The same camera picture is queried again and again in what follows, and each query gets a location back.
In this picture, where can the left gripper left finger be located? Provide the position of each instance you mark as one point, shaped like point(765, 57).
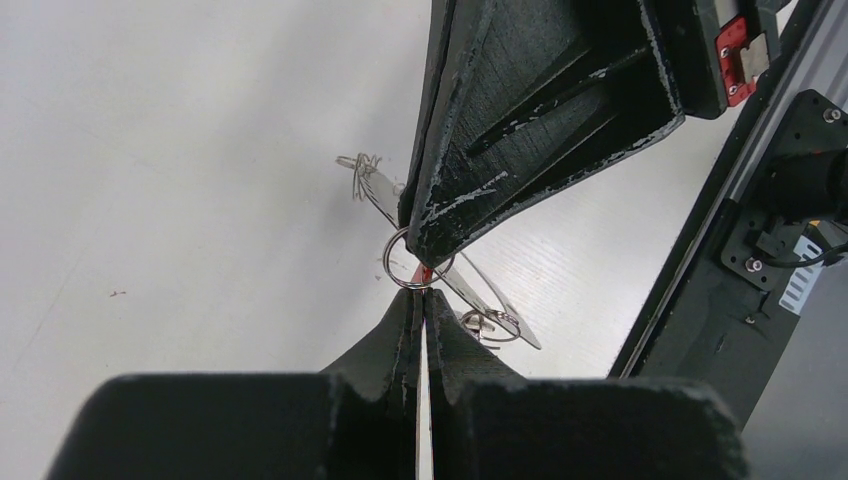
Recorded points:
point(355, 419)

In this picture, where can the key with red tag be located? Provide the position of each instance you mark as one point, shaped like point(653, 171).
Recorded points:
point(423, 276)

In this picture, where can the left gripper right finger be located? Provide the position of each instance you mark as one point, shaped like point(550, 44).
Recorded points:
point(489, 422)

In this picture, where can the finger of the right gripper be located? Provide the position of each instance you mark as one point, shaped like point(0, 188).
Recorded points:
point(441, 20)
point(535, 97)

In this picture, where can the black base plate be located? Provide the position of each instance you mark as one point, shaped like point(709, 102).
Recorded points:
point(731, 293)

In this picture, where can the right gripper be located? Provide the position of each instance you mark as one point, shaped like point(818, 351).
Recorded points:
point(718, 50)

